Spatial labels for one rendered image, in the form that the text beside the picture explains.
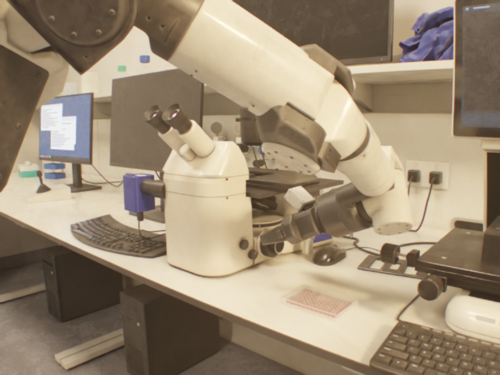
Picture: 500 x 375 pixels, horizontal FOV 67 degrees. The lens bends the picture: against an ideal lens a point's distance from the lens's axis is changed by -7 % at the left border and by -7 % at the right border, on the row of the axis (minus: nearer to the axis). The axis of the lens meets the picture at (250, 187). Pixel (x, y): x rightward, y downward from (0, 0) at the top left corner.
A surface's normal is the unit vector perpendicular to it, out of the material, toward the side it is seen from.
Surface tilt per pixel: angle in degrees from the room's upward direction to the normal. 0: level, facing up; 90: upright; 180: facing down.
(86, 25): 122
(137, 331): 90
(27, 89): 108
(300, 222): 92
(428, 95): 90
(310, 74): 76
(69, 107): 86
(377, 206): 67
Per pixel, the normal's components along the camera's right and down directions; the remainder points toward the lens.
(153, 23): -0.02, 0.65
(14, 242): 0.76, 0.10
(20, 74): 0.91, 0.34
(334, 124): 0.14, -0.10
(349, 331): 0.00, -0.99
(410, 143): -0.65, 0.11
